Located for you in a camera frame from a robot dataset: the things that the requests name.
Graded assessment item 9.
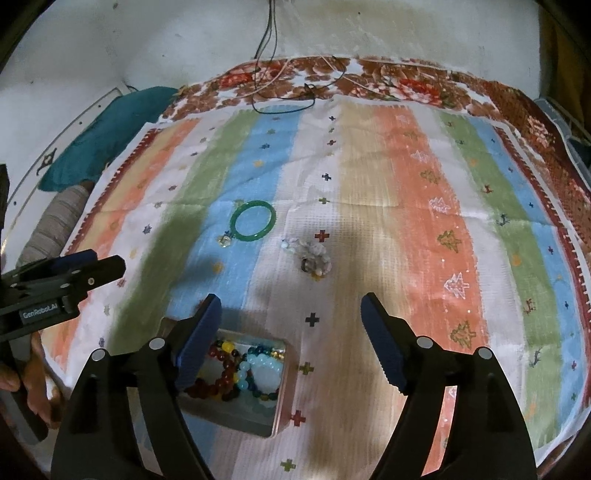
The yellow black bead bracelet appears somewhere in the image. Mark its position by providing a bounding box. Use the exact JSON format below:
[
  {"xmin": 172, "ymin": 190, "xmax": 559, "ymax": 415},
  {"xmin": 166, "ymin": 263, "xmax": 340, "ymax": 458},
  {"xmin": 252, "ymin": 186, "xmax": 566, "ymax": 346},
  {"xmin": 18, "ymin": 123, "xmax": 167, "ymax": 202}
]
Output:
[{"xmin": 186, "ymin": 339, "xmax": 253, "ymax": 401}]

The dark red bead bracelet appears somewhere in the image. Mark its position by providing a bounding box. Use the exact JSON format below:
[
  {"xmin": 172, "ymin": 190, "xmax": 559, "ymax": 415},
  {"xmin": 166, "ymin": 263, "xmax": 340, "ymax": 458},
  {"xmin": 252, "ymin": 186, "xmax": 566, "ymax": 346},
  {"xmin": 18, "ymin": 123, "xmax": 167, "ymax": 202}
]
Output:
[{"xmin": 207, "ymin": 343, "xmax": 242, "ymax": 398}]

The multicolour glass bead bracelet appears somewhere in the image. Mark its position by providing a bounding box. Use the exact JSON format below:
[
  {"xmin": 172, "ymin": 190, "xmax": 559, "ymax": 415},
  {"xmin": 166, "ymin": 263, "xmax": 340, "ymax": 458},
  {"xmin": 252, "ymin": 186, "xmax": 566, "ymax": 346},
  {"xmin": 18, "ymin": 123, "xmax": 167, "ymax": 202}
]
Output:
[{"xmin": 232, "ymin": 343, "xmax": 286, "ymax": 402}]

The light blue bead bracelet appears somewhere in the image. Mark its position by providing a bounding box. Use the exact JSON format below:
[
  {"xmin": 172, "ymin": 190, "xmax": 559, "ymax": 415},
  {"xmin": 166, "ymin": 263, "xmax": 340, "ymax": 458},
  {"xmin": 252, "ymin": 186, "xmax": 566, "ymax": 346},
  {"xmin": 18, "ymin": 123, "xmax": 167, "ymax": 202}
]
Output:
[{"xmin": 235, "ymin": 352, "xmax": 286, "ymax": 407}]

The pink metal jewelry box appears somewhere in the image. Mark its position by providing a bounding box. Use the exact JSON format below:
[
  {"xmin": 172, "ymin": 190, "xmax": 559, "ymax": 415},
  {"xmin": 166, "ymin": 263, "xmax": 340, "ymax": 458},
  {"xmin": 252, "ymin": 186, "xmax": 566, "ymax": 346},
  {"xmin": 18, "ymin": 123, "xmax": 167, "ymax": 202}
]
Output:
[{"xmin": 179, "ymin": 329, "xmax": 298, "ymax": 438}]

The person's left hand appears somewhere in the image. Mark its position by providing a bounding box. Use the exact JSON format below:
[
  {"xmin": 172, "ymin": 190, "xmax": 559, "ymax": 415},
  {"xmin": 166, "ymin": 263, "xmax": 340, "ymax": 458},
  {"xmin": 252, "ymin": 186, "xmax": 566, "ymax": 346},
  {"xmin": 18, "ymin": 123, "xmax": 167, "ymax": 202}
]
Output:
[{"xmin": 1, "ymin": 332, "xmax": 63, "ymax": 429}]

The grey striped pillow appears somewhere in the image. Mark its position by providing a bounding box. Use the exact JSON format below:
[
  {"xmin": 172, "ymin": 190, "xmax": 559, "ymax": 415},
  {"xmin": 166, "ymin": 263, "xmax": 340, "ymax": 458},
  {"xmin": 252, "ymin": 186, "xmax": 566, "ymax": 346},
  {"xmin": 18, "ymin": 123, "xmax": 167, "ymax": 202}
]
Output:
[{"xmin": 16, "ymin": 180, "xmax": 95, "ymax": 267}]

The green jade bangle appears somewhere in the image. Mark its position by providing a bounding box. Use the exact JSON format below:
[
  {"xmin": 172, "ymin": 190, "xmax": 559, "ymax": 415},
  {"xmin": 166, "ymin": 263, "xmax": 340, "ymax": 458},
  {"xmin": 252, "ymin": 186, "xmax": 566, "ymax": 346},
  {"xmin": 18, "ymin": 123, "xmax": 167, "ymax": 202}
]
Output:
[{"xmin": 228, "ymin": 200, "xmax": 276, "ymax": 242}]

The striped colourful cloth mat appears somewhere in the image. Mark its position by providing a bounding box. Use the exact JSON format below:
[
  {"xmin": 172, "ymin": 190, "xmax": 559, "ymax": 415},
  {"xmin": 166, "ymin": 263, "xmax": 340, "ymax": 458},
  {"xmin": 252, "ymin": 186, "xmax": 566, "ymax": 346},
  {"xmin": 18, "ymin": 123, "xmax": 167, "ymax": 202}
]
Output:
[{"xmin": 42, "ymin": 97, "xmax": 590, "ymax": 479}]

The teal pillow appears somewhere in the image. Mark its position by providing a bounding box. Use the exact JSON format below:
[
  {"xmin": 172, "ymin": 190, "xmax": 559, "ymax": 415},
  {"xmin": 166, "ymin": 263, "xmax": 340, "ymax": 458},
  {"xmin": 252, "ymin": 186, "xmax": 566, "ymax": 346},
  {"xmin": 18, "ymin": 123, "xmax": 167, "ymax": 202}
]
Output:
[{"xmin": 38, "ymin": 86, "xmax": 176, "ymax": 192}]

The brown floral bedsheet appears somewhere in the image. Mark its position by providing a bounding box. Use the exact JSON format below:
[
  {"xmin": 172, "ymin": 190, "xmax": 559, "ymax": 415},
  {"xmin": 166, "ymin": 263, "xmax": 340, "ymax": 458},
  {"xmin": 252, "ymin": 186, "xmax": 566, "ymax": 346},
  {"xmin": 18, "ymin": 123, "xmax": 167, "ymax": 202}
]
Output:
[{"xmin": 161, "ymin": 55, "xmax": 590, "ymax": 254}]

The pastel stone bead bracelet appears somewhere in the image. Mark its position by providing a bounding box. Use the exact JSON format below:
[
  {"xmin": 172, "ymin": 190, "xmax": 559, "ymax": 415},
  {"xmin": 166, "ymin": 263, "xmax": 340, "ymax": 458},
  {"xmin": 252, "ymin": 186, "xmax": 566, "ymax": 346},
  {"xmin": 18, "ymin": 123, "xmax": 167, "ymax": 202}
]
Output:
[{"xmin": 280, "ymin": 237, "xmax": 334, "ymax": 282}]

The black cable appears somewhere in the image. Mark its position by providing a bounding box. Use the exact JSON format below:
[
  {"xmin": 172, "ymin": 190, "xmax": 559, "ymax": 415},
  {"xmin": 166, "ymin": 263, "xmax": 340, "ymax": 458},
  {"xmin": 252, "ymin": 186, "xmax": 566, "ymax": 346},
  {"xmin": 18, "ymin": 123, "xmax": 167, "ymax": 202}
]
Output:
[{"xmin": 250, "ymin": 0, "xmax": 320, "ymax": 115}]

